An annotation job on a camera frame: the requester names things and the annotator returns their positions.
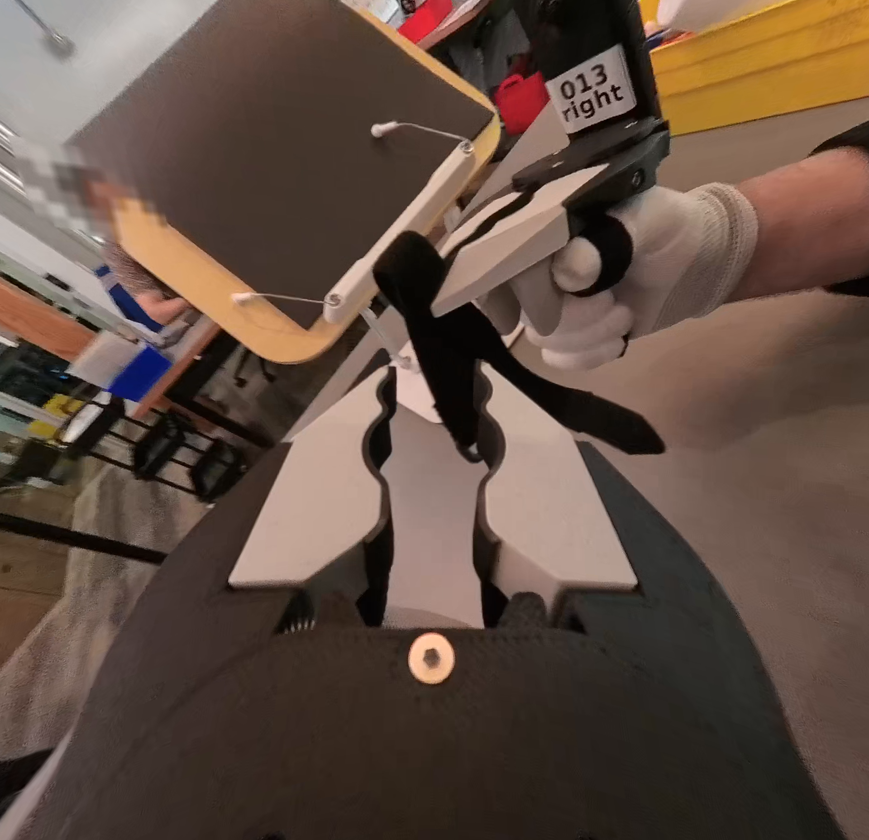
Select black metal rack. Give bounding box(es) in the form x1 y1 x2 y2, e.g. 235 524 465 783
0 348 276 566

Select blue plastic bin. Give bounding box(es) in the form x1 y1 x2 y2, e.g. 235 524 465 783
109 343 174 401

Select blue white striped cloth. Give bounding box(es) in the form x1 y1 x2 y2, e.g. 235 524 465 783
95 263 167 335

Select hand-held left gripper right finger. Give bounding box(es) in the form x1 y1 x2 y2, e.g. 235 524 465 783
472 369 640 628

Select black and white book stand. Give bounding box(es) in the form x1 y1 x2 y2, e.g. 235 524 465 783
68 0 505 425

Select red bag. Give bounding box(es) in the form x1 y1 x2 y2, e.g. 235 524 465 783
494 73 551 135

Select grey top wooden edge table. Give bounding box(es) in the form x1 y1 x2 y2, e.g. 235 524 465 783
0 277 225 413

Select black fabric strap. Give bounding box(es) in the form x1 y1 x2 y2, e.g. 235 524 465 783
372 231 668 464

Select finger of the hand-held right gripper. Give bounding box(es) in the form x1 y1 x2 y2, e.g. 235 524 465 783
431 202 570 318
462 164 611 243

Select yellow plastic bin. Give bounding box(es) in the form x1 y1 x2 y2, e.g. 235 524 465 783
638 0 869 138

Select red white striped bin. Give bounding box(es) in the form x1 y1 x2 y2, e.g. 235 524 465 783
397 0 454 40

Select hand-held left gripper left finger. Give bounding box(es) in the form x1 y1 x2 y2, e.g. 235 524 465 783
228 367 398 628

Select metal rod wall fixture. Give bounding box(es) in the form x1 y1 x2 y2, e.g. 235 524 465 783
0 0 77 58

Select person's right hand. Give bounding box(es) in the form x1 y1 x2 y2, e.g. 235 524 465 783
524 181 760 371

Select long wooden work table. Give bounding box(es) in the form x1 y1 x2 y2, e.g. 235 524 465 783
414 0 537 50

